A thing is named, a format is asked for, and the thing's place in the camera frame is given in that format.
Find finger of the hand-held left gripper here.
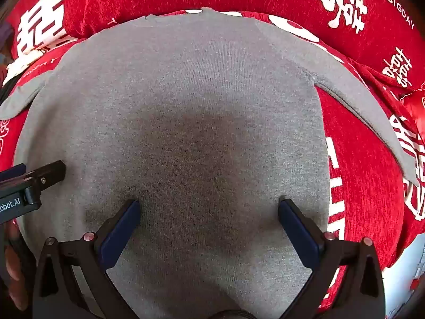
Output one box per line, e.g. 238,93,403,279
0,163,26,181
0,160,66,191

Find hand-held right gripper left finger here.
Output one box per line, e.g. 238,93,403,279
31,199,142,319

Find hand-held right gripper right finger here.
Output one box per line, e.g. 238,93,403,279
278,198,387,319

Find grey knit sweater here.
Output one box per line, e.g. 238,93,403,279
0,7,419,319

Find person's left hand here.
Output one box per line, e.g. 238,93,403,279
4,224,31,310

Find red printed bedsheet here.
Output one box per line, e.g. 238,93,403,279
0,8,425,313

